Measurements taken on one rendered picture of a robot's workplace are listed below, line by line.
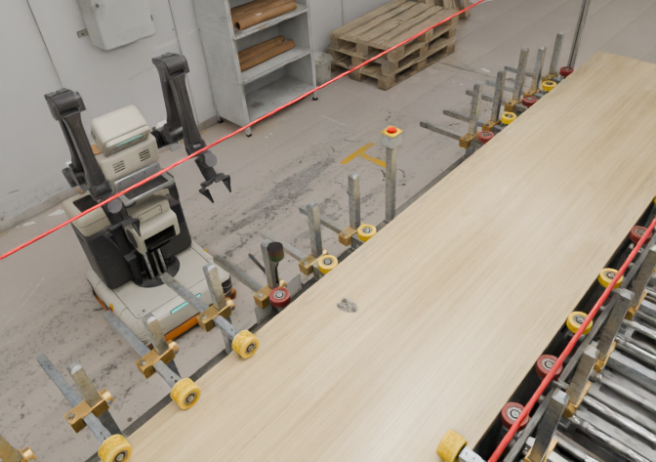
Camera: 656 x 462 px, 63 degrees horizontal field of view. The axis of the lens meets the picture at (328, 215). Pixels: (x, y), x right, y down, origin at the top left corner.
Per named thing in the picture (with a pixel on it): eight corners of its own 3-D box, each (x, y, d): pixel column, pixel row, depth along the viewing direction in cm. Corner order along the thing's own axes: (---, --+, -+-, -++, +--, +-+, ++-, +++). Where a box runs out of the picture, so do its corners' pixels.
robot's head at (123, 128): (87, 133, 232) (88, 118, 219) (131, 115, 242) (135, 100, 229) (104, 160, 231) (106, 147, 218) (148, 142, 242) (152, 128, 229)
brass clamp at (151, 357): (138, 370, 179) (134, 360, 176) (171, 345, 186) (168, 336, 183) (147, 380, 176) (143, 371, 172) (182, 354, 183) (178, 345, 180)
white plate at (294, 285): (257, 323, 219) (253, 308, 213) (301, 288, 233) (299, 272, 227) (258, 324, 219) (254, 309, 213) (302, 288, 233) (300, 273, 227)
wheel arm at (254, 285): (213, 264, 231) (211, 257, 228) (220, 260, 233) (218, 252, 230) (282, 314, 207) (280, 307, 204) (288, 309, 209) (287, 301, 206)
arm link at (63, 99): (63, 76, 193) (35, 86, 188) (80, 93, 186) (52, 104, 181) (96, 169, 225) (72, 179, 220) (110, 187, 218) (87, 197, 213)
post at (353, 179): (350, 257, 253) (348, 174, 223) (355, 253, 255) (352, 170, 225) (356, 260, 251) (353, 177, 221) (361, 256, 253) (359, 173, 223)
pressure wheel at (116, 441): (128, 434, 161) (111, 457, 159) (108, 432, 154) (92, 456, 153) (139, 446, 157) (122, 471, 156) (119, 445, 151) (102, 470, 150)
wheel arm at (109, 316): (103, 319, 196) (101, 314, 193) (112, 314, 198) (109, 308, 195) (183, 399, 168) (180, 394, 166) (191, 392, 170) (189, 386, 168)
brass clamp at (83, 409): (67, 422, 165) (61, 413, 162) (106, 393, 173) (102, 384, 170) (77, 435, 162) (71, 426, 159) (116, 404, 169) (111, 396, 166)
